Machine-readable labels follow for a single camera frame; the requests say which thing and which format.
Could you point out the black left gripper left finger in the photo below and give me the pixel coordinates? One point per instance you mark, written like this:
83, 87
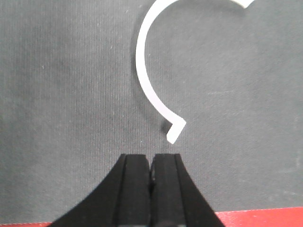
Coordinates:
122, 199

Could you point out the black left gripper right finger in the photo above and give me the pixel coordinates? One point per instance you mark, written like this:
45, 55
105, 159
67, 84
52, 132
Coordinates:
175, 199

